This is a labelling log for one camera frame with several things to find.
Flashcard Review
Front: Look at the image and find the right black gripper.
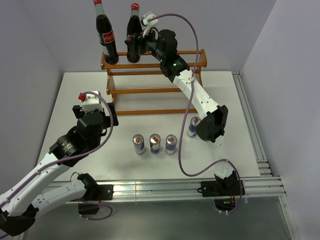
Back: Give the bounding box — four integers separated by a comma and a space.
124, 25, 165, 63

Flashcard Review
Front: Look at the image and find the cola glass bottle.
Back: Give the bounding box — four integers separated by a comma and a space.
124, 2, 142, 63
93, 0, 119, 65

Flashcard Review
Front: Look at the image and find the energy drink can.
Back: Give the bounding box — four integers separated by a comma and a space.
187, 116, 201, 138
132, 134, 146, 155
149, 133, 161, 154
165, 134, 178, 155

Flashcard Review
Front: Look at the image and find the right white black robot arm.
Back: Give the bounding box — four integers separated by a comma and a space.
124, 29, 244, 198

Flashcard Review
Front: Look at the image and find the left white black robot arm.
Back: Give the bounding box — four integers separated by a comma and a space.
0, 102, 119, 237

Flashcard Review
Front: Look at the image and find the orange three-tier wooden shelf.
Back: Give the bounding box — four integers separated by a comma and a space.
100, 49, 208, 116

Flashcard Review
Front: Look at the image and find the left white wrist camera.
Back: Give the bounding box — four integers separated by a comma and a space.
78, 92, 104, 113

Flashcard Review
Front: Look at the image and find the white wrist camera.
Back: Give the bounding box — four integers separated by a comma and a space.
141, 11, 159, 38
78, 92, 104, 113

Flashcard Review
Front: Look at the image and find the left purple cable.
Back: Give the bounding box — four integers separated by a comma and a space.
0, 91, 115, 208

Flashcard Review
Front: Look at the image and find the purple cable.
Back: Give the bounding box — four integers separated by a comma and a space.
149, 13, 245, 213
0, 91, 115, 208

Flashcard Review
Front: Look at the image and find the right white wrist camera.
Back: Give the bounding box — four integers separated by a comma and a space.
141, 11, 159, 38

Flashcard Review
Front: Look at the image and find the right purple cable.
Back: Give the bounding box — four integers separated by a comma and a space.
149, 13, 245, 213

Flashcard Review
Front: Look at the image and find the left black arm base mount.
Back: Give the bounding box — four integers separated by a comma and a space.
77, 184, 114, 216

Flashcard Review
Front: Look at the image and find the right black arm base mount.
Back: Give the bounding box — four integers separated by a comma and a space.
197, 180, 236, 211

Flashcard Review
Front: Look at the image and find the aluminium right side rail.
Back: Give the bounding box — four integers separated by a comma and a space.
232, 71, 273, 177

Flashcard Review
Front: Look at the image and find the aluminium front rail frame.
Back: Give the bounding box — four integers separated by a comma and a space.
23, 174, 287, 205

